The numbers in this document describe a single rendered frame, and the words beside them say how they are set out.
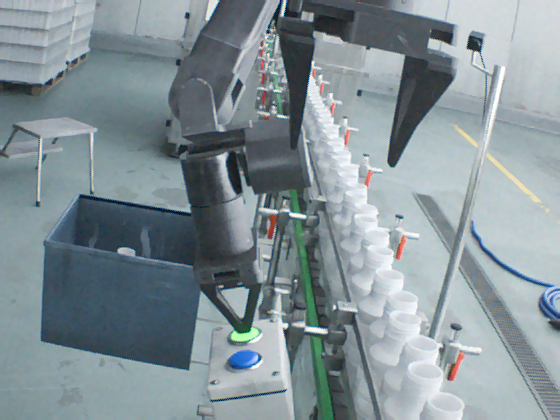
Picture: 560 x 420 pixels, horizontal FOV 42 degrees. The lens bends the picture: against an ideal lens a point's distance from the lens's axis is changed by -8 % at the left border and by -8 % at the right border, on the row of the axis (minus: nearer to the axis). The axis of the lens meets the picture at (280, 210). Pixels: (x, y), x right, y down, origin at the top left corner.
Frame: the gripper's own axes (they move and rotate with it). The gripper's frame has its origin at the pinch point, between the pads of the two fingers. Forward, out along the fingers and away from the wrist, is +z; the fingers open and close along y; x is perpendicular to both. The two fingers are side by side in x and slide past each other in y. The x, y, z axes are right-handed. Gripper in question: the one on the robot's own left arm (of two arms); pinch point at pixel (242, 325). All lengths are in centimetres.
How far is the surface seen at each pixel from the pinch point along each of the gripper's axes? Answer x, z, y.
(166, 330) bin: 20, 26, 56
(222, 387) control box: 2.3, 1.7, -10.0
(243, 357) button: -0.1, 0.4, -6.6
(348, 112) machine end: -55, 80, 480
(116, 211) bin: 32, 10, 86
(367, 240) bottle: -16.6, 2.5, 25.4
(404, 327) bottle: -17.0, 2.2, -2.8
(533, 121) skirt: -388, 249, 1028
